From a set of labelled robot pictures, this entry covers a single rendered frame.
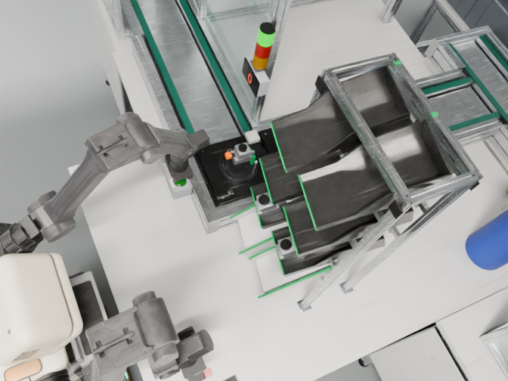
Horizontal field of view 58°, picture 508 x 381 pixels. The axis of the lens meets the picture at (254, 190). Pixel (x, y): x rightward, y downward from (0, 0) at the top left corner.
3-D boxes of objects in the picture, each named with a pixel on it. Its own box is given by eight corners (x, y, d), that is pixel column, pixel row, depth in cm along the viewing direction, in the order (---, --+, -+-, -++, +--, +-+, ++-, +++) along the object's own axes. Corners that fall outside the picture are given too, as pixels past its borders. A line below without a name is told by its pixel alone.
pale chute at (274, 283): (266, 298, 141) (258, 298, 138) (255, 259, 147) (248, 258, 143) (345, 267, 129) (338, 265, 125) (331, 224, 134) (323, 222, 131)
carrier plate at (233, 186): (218, 206, 158) (219, 204, 156) (195, 151, 167) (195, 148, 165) (280, 187, 165) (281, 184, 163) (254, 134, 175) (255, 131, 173)
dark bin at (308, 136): (286, 174, 102) (279, 159, 96) (271, 126, 108) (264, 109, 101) (409, 131, 98) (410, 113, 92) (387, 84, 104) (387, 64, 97)
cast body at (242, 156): (234, 165, 158) (236, 154, 152) (229, 155, 160) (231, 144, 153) (255, 159, 161) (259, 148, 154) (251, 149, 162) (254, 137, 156)
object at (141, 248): (156, 415, 136) (155, 414, 133) (69, 171, 169) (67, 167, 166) (348, 317, 159) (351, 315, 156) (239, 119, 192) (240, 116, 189)
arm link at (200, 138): (171, 131, 133) (187, 156, 133) (202, 114, 137) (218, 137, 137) (165, 144, 144) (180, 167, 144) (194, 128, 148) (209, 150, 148)
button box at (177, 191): (173, 199, 162) (173, 192, 157) (155, 153, 170) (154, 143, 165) (192, 194, 164) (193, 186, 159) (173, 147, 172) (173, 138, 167)
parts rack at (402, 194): (302, 313, 154) (406, 211, 84) (258, 220, 168) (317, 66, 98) (353, 290, 160) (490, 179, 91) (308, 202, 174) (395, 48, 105)
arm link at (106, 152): (87, 123, 87) (116, 167, 87) (139, 107, 97) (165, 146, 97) (22, 214, 117) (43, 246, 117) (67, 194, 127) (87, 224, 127)
